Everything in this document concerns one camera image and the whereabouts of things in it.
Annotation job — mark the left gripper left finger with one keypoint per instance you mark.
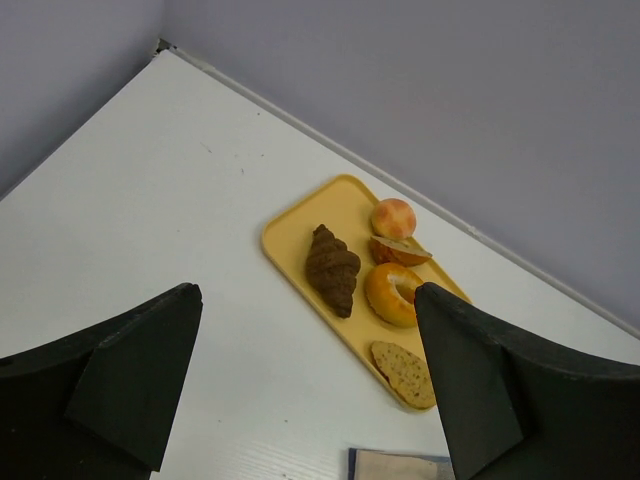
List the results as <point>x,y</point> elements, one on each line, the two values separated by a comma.
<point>100,403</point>

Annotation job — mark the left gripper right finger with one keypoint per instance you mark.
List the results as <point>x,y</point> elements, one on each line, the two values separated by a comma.
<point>514,405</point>

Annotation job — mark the seeded bread slice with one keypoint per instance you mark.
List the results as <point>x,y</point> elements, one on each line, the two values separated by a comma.
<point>407,374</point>

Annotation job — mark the halved brown bread wedge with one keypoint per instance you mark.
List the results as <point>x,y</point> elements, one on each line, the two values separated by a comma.
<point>385,250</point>

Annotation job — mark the round pink bread roll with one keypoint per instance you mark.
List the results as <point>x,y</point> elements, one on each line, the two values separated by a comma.
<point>394,219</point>

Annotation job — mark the blue beige placemat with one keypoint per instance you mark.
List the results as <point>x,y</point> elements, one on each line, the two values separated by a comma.
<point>365,464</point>

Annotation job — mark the orange bagel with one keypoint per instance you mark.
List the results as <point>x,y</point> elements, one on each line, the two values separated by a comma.
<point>390,290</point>

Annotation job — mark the chocolate croissant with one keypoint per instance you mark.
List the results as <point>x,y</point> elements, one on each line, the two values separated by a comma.
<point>331,268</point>

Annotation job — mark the yellow tray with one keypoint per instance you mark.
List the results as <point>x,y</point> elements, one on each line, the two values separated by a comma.
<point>344,205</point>

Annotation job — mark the metal table edge rail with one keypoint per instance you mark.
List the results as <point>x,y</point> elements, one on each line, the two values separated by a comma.
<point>396,179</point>

